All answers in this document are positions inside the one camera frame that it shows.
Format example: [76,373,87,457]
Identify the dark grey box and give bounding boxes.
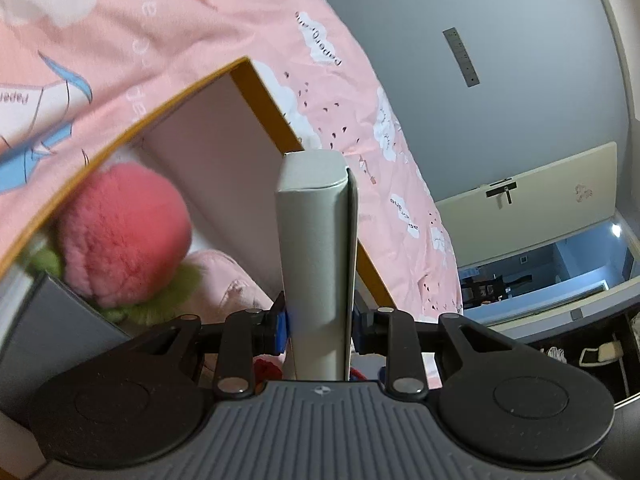
[1,273,129,426]

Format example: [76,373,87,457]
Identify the pink patterned bed quilt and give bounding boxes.
[1,0,462,322]

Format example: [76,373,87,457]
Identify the cream door with handle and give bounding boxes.
[436,142,617,268]

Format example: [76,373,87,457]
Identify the orange cardboard storage box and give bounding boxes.
[0,56,399,480]

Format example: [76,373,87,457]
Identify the dark shelf with items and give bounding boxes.
[528,304,639,402]

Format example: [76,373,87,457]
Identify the white glasses box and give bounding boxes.
[276,151,358,382]

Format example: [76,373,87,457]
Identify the grey wall switch panel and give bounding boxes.
[442,27,480,88]

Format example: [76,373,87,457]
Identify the pink fluffy peach plush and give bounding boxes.
[24,162,202,326]

